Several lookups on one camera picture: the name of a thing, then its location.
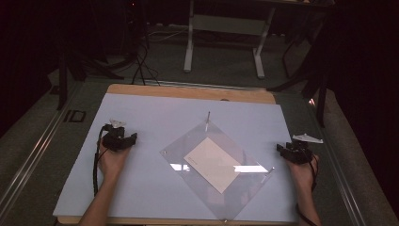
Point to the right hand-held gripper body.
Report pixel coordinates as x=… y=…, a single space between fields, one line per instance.
x=299 y=153

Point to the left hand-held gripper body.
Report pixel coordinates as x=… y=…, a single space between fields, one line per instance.
x=113 y=140

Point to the person's left hand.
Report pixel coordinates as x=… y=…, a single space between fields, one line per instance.
x=111 y=161

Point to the person's right hand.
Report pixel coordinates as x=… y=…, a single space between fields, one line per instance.
x=302 y=175

